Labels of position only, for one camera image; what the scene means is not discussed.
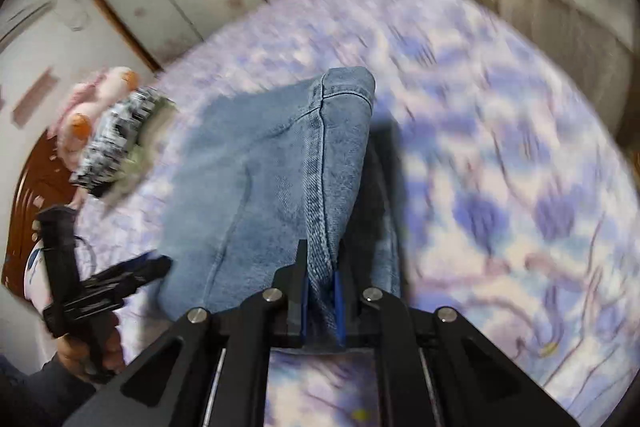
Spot person's left hand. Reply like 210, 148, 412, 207
54, 314, 126, 383

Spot white wall air conditioner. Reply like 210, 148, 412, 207
0, 1, 57, 54

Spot light green cloth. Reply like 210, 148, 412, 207
117, 142, 156, 188

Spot person's left forearm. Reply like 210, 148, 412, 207
0, 354, 98, 427

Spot brown wooden headboard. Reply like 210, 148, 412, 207
1, 132, 83, 299

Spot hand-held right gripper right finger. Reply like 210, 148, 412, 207
333, 251, 581, 427

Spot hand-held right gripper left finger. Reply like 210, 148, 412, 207
62, 239, 310, 427

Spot black and white patterned cloth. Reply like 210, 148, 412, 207
70, 86, 177, 198

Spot pink plush toy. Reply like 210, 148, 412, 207
49, 66, 141, 168

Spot purple floral bed sheet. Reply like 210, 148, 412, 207
75, 0, 637, 427

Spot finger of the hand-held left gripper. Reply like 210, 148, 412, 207
90, 251, 158, 290
97, 255, 174, 305

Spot blue denim jeans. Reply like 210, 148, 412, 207
160, 67, 402, 354

